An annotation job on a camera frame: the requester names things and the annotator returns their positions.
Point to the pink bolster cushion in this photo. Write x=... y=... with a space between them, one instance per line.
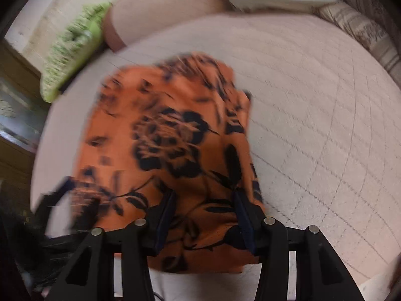
x=163 y=6

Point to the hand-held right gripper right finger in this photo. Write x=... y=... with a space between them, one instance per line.
x=246 y=222

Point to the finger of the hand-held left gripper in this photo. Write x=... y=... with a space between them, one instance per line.
x=51 y=194

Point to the green checked pillow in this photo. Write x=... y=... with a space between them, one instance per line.
x=72 y=53

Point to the wooden door with patterned glass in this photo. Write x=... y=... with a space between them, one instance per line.
x=18 y=69

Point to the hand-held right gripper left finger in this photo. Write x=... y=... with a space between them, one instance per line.
x=164 y=216

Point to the orange floral blouse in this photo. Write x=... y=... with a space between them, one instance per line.
x=175 y=131

